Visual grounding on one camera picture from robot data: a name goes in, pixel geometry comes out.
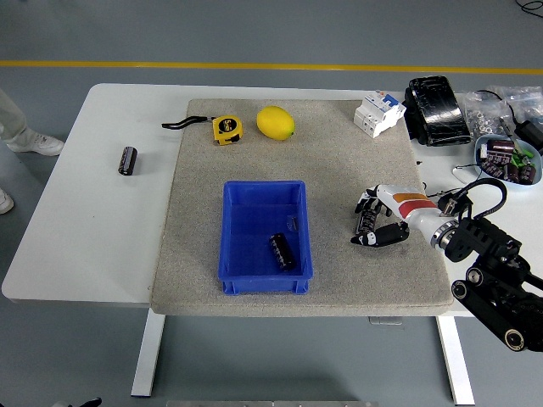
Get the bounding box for thin black white wire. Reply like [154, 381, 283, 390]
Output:
[451, 163, 483, 184]

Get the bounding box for small green parts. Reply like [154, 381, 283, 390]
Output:
[510, 148, 535, 166]

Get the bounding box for white table leg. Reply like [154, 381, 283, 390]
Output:
[435, 315, 475, 406]
[130, 303, 166, 398]

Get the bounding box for clear bag of washers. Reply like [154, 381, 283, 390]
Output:
[462, 91, 517, 139]

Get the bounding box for black wrapped pack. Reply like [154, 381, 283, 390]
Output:
[402, 75, 473, 148]

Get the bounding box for yellow tape measure with strap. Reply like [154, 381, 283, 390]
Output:
[161, 114, 246, 147]

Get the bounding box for yellow lemon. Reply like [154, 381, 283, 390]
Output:
[256, 105, 296, 141]

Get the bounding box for blue plastic box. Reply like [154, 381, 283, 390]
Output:
[218, 179, 316, 294]

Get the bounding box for grey-brown felt mat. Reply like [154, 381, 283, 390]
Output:
[150, 98, 455, 317]

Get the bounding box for person's leg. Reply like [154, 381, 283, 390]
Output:
[0, 86, 65, 157]

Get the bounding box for black power adapter with cord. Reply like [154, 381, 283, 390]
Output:
[474, 89, 543, 150]

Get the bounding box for white blue circuit breaker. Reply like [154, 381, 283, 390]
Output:
[353, 91, 407, 139]

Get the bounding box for black floor cable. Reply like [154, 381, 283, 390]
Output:
[515, 0, 543, 18]

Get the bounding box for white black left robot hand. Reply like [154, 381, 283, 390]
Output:
[51, 397, 104, 407]

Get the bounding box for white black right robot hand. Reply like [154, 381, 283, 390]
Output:
[350, 184, 446, 248]

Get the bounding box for clear plastic bag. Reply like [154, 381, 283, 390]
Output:
[487, 86, 543, 124]

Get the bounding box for light blue bowl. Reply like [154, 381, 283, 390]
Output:
[473, 134, 543, 187]

